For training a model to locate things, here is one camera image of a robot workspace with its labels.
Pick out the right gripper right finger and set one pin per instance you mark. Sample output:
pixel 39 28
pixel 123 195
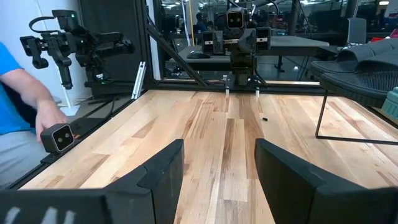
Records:
pixel 311 202

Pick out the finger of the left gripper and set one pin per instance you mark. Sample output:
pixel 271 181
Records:
pixel 251 40
pixel 218 42

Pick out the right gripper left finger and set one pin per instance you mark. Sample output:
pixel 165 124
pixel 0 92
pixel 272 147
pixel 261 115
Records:
pixel 124 205

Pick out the black rubber slide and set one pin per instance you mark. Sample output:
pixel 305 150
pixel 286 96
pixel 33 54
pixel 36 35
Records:
pixel 329 67
pixel 357 87

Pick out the wooden shelf black frame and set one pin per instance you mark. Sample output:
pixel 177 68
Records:
pixel 320 113

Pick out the green rubber slide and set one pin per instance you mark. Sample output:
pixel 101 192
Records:
pixel 391 104

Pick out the person's forearm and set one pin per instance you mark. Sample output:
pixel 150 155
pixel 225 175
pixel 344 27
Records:
pixel 25 87

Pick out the black computer mouse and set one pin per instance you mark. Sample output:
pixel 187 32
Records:
pixel 198 55

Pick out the person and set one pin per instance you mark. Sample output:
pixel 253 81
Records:
pixel 12 155
pixel 199 23

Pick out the dark grey desk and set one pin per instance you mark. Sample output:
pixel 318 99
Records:
pixel 295 43

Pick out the white aluminium bar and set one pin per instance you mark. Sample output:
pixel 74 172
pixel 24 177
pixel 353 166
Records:
pixel 139 79

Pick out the grey chair back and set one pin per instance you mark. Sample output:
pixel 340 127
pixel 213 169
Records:
pixel 356 29

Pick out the person's hand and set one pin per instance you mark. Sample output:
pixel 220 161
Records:
pixel 46 116

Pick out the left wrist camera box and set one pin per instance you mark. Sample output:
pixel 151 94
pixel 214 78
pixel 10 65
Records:
pixel 235 19

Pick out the black stereo camera box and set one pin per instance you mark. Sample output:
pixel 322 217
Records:
pixel 57 138

